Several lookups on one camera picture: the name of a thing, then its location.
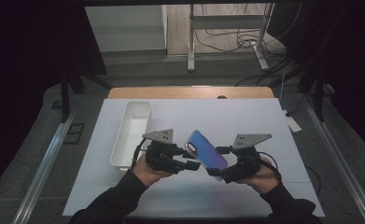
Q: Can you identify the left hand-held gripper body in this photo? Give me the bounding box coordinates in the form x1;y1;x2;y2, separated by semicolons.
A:
141;128;188;175

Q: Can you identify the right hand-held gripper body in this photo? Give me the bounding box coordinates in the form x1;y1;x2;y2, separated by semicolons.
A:
219;133;274;184

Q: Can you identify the blue phone case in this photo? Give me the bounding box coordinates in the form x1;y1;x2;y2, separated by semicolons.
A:
184;129;230;182

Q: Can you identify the person's left hand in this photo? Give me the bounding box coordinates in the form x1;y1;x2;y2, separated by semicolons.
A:
131;153;175;189

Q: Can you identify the person's right hand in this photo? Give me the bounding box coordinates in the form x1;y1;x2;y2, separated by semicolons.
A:
238;156;283;196

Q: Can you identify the white plastic bin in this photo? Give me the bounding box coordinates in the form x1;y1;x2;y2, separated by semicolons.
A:
109;100;152;173

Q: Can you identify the white table board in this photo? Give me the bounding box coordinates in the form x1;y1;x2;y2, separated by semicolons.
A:
62;97;326;218

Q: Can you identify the white power strip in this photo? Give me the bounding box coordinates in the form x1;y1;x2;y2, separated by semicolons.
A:
281;109;302;133

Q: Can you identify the wooden table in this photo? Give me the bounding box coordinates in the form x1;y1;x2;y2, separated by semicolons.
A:
107;86;275;100

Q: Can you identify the black stand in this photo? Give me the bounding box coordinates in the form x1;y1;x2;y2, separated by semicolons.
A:
60;68;113;124
296;3;335;123

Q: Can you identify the white cabinet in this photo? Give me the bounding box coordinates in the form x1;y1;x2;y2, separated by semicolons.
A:
84;4;169;53

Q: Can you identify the black curtain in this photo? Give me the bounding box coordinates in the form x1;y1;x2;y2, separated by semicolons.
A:
267;0;365;162
0;0;108;200

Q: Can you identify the right hand-held gripper cable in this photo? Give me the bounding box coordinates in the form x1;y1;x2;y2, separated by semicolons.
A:
257;151;323;197

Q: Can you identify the hand-held gripper cable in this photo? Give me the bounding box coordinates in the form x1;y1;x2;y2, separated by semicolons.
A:
257;151;323;197
131;137;148;171

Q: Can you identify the left hand-held gripper cable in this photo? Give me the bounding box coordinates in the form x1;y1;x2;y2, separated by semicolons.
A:
131;137;148;171

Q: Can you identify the aluminium rail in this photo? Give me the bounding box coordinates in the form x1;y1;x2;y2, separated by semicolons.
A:
303;92;365;224
11;108;78;224

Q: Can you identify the tangle of black floor cables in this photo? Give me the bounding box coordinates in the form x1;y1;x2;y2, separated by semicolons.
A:
193;3;302;88

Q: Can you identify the white metal desk frame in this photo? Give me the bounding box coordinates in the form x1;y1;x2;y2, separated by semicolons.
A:
187;3;276;73

